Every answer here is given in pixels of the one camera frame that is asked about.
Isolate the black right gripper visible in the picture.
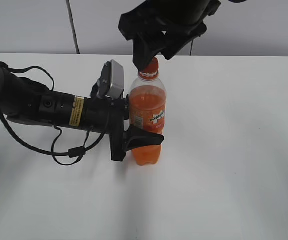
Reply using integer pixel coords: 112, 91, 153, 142
118, 0, 220, 71

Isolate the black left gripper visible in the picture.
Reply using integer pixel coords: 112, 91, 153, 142
83, 93, 164, 162

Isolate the orange bottle cap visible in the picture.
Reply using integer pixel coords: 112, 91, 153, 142
138, 57, 159, 78

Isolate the orange soda plastic bottle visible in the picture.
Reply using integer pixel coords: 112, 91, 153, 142
129, 73, 166, 166

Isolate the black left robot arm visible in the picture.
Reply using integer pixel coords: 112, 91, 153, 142
0, 60, 164, 162

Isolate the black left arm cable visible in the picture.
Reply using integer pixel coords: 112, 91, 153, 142
0, 65, 109, 166

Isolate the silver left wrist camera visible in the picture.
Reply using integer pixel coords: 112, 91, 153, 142
96, 60, 124, 100

